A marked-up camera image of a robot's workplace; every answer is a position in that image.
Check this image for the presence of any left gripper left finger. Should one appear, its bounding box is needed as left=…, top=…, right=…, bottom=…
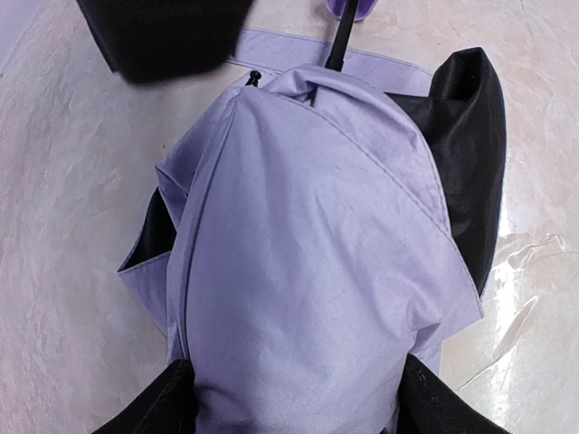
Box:
left=94, top=360, right=199, bottom=434

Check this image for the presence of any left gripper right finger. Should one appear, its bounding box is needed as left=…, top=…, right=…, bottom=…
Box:
left=397, top=354, right=508, bottom=434

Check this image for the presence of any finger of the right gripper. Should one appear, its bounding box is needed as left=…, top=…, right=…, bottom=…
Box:
left=78, top=0, right=252, bottom=85

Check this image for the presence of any lavender folding umbrella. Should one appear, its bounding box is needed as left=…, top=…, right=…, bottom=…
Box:
left=119, top=1, right=507, bottom=433

